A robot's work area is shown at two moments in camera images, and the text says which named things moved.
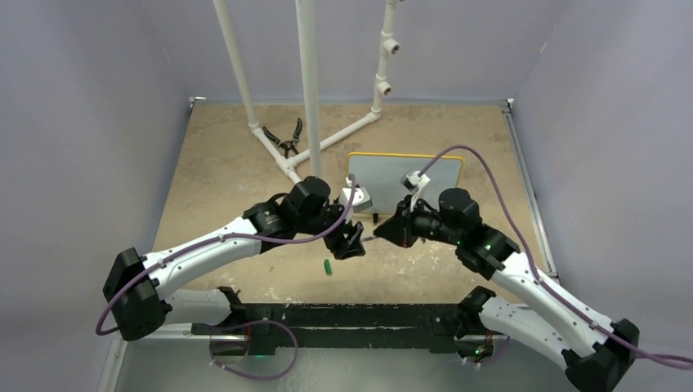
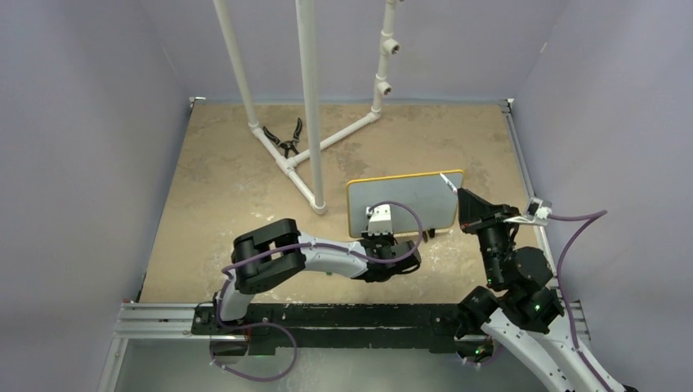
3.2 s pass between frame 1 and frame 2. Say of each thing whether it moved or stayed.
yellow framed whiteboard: moved
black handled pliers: stayed
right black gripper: moved
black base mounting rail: stayed
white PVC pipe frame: stayed
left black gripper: moved
